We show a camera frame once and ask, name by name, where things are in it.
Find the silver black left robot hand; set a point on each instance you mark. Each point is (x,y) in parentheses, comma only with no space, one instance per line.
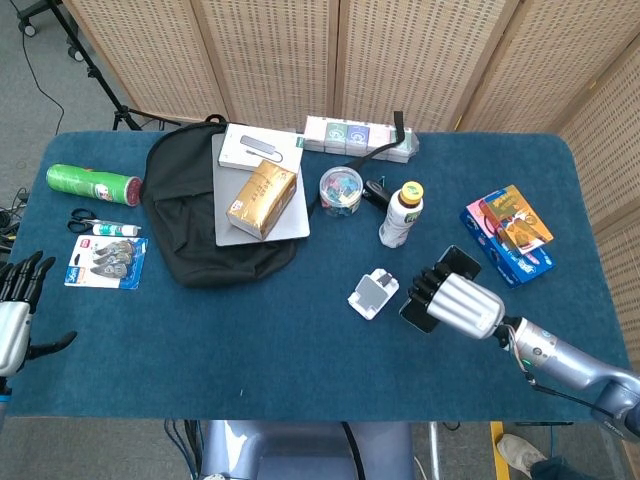
(12,320)

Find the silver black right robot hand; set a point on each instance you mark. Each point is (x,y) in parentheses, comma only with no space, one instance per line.
(465,305)

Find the black smartphone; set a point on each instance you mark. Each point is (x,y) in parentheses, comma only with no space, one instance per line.
(462,262)

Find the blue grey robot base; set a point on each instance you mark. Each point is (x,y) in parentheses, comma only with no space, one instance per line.
(280,450)

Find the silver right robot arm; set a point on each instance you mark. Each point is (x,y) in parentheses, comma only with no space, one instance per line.
(565,357)

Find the blue box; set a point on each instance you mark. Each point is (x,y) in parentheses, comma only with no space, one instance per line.
(520,270)

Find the small white square device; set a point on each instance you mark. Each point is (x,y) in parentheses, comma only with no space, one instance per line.
(372,295)

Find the orange red small box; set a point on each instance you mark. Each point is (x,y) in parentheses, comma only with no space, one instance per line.
(520,225)

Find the white bottle yellow cap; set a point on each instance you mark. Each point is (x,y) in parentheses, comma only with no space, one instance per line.
(400,220)

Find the pale plain card box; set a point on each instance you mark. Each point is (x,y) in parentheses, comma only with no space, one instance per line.
(381,140)
(316,132)

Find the card box purple print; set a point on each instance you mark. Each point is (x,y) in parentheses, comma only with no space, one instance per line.
(358,137)

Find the card box green print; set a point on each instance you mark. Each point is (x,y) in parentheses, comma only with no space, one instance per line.
(336,136)

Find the black tripod stand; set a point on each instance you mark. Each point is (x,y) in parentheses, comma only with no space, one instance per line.
(120,117)

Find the white usb hub box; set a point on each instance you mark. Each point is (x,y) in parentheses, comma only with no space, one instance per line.
(250,150)

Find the black scissors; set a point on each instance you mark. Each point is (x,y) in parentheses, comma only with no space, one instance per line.
(92,220)

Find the white glue stick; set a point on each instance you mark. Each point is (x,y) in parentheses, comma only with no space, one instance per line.
(115,230)

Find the black stapler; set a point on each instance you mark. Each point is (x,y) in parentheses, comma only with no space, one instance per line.
(375,192)

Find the metal table leg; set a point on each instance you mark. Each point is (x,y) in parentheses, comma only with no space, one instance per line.
(434,450)

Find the white shoe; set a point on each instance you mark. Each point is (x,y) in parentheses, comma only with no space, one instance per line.
(517,450)

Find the green chips can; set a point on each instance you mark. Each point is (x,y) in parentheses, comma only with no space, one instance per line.
(90,184)

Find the clear jar of binder clips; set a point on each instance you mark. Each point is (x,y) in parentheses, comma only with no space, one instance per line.
(341,190)

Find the person leg in jeans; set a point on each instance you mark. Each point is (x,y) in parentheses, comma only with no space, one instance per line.
(555,470)

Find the black backpack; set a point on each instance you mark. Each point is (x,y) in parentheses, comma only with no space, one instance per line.
(185,225)

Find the blue tablecloth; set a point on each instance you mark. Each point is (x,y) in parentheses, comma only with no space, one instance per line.
(250,340)

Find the gold tissue pack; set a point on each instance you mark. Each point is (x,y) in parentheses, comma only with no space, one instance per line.
(260,197)

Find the grey laptop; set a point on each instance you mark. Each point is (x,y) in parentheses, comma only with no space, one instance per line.
(227,220)

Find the black caster wheel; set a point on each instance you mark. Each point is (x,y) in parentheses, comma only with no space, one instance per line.
(76,52)
(29,30)

